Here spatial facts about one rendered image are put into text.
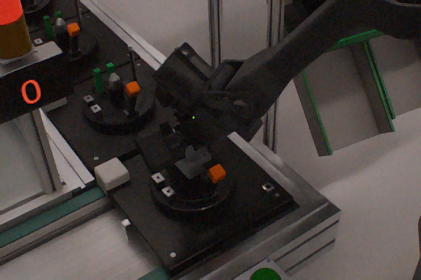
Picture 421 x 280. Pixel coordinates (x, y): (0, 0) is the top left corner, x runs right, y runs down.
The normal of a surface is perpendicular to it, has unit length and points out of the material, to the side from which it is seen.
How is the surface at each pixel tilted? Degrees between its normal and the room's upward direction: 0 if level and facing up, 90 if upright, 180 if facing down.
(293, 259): 90
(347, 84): 45
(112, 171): 0
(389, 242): 0
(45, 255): 0
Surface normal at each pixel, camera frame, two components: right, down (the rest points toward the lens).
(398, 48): 0.28, -0.09
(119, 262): -0.03, -0.73
